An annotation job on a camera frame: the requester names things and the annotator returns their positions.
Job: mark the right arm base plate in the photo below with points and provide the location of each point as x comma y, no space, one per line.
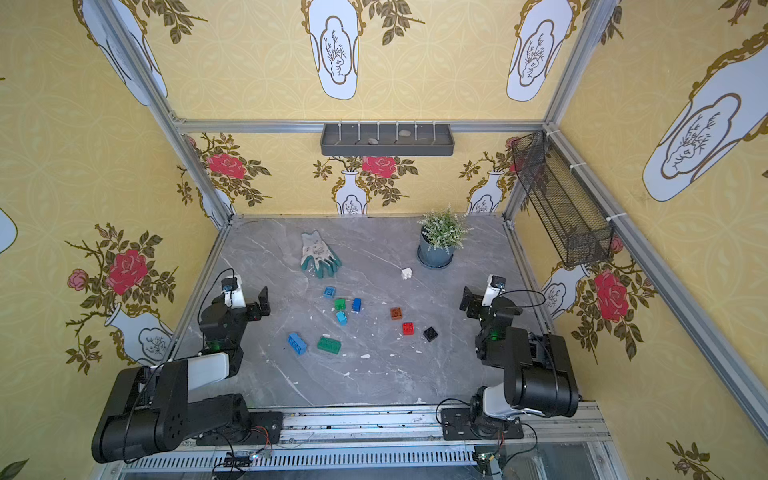
461,423

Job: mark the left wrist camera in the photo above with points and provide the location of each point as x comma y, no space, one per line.
232,292

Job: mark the potted plant grey pot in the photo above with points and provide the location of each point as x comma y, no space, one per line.
442,233

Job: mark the black wire mesh basket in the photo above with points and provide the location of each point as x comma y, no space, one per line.
570,215

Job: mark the green white work glove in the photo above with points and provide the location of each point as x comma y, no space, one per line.
318,256

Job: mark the aluminium front rail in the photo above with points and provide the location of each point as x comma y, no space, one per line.
395,436

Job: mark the grey wall shelf tray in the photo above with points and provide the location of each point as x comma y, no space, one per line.
379,138

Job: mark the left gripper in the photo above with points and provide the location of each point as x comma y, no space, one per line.
252,306

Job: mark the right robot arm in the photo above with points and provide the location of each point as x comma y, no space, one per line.
538,377

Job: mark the green 2x4 brick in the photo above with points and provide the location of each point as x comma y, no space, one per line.
329,345

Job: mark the black 2x2 brick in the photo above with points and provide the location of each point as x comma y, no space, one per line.
430,334

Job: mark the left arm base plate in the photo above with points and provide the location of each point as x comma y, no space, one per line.
261,428

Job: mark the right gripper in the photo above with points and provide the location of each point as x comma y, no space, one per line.
474,302

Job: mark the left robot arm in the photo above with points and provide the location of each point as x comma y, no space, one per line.
148,410

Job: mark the light blue 2x4 brick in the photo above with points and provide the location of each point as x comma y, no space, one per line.
295,341

